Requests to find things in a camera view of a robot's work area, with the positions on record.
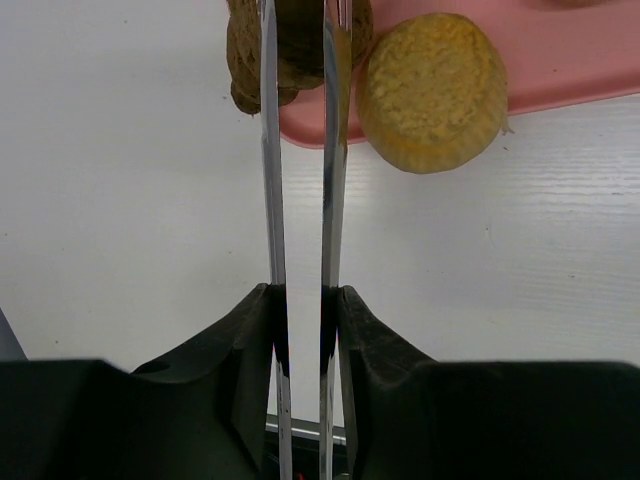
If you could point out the round yellow bun front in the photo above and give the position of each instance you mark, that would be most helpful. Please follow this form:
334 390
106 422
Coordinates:
432 94

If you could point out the brown croissant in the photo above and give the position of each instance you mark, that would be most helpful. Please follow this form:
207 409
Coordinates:
300 47

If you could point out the metal tongs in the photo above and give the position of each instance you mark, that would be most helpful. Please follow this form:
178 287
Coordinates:
337 51

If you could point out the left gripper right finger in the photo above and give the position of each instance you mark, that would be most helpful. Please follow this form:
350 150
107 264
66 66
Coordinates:
408 416

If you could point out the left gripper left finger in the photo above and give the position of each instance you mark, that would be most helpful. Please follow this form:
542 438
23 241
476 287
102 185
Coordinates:
195 412

